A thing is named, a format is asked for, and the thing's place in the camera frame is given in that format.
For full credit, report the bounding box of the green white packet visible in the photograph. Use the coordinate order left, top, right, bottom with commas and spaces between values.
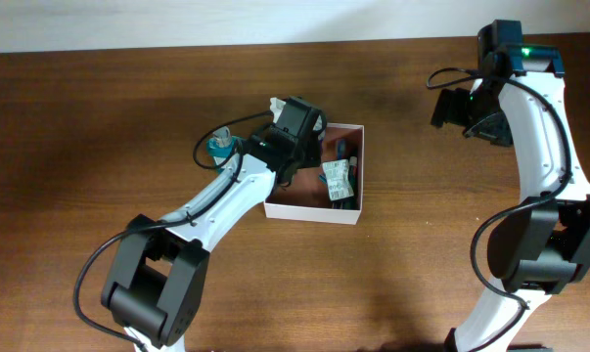
322, 159, 354, 201

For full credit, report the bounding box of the white cardboard box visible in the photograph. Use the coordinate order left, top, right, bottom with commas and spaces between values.
263, 123, 365, 225

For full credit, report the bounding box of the teal mouthwash bottle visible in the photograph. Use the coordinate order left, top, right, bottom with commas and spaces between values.
206, 127, 239, 165

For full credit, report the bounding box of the clear pump soap bottle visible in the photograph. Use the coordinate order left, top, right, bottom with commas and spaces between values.
269, 97, 287, 123

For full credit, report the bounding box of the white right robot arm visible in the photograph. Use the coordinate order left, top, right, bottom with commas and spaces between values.
431, 40, 590, 351

